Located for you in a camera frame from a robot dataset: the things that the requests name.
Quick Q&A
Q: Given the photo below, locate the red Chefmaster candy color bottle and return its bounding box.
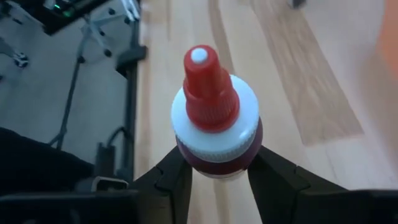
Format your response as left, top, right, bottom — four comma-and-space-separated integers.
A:
170, 44, 264, 180

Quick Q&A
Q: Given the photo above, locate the black box with green light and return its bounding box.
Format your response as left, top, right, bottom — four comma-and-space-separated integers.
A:
0, 0, 106, 35

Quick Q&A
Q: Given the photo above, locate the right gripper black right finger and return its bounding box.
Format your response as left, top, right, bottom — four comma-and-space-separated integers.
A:
247, 145, 346, 224

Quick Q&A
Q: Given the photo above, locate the black seat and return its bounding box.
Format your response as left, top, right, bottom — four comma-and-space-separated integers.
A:
0, 126, 94, 195

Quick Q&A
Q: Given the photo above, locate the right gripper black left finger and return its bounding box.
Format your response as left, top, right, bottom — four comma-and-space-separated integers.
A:
133, 145, 193, 224

